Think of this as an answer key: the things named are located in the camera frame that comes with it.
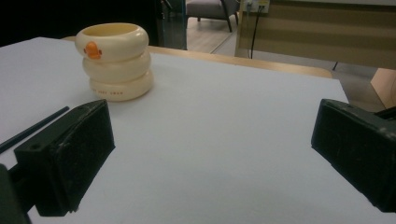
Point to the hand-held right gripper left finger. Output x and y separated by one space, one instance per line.
71 155

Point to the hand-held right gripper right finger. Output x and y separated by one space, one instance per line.
358 146

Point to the dark pen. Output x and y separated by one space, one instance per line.
31 130

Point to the cream duck pen holder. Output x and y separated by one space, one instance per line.
116 63

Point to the wooden stool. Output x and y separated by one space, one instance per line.
385 87

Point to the white table mat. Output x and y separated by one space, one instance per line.
186 140

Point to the grey armchair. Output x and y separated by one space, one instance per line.
214 9

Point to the wall power socket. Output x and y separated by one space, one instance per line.
256 5

